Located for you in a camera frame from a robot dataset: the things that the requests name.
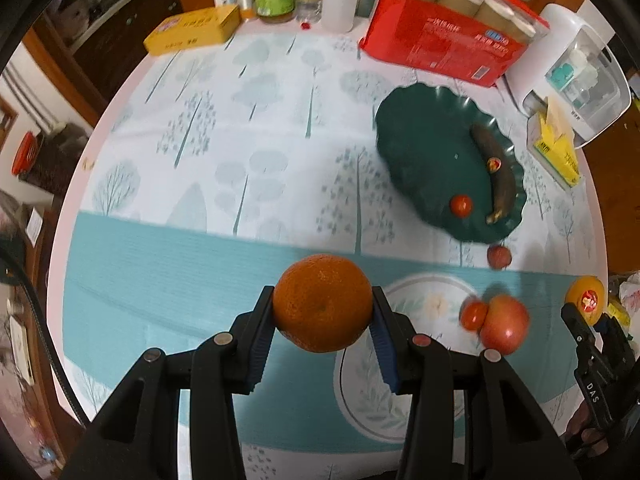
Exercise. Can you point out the small red cherry tomato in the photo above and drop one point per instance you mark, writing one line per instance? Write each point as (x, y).
(461, 205)

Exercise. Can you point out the large orange mandarin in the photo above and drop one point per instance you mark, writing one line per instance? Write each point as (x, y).
(320, 300)

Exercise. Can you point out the yellow citrus with sticker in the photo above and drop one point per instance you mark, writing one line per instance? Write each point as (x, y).
(585, 297)

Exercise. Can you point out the overripe brown banana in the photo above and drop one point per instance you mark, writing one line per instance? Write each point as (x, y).
(505, 187)

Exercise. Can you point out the red paper cup package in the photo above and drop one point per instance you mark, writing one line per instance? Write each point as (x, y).
(440, 35)

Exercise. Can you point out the person's right hand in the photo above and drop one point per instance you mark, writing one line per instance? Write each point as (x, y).
(580, 422)

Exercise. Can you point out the dark green scalloped plate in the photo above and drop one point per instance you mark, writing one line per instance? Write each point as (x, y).
(425, 150)

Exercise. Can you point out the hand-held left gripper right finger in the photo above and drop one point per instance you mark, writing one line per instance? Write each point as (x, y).
(385, 352)

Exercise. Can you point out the white plastic bag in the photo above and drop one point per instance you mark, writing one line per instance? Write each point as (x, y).
(627, 300)

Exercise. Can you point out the white squeeze bottle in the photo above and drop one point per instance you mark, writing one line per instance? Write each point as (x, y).
(339, 5)

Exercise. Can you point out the dark wooden cabinet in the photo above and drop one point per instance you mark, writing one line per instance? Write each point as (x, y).
(125, 30)

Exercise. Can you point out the yellow cardboard box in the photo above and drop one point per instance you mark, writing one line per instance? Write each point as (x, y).
(192, 30)

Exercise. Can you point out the white cosmetics storage box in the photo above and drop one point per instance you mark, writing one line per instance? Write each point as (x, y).
(545, 60)

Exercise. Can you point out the red plastic basket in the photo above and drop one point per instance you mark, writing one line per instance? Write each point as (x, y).
(25, 152)

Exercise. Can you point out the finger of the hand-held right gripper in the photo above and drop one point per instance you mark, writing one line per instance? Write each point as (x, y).
(580, 350)
(616, 342)

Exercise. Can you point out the red lychee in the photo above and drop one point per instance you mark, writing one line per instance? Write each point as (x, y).
(499, 256)

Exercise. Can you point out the small glass jar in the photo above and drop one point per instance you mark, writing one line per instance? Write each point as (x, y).
(307, 7)

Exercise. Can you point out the yellow tissue pack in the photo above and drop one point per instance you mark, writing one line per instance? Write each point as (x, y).
(560, 155)

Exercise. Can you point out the red apple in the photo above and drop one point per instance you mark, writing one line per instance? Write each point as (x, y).
(506, 325)

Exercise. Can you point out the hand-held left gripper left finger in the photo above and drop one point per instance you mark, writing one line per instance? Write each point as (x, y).
(260, 342)

